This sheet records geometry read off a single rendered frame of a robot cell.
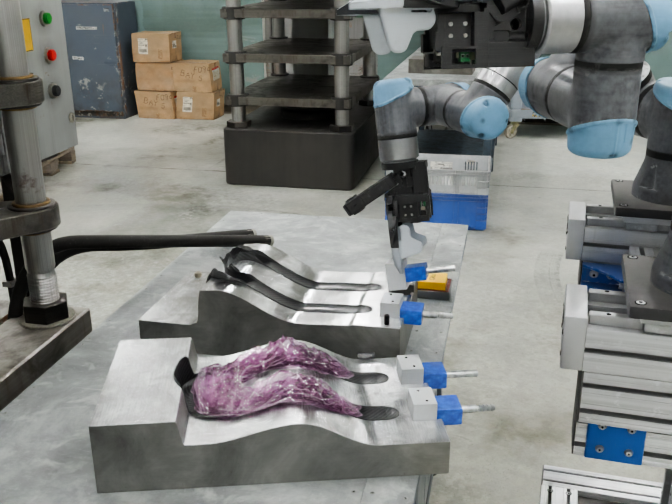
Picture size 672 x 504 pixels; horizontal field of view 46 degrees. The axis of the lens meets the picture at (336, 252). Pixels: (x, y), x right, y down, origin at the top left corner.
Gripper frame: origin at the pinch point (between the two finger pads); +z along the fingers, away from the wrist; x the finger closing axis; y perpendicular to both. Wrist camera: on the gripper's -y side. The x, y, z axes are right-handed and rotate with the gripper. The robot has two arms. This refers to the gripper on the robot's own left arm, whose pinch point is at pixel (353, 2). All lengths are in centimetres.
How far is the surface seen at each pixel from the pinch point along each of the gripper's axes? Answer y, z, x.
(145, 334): 55, 30, 63
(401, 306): 49, -17, 50
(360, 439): 58, -3, 16
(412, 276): 46, -22, 58
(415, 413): 57, -12, 21
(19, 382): 63, 54, 64
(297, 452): 59, 6, 17
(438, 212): 88, -117, 359
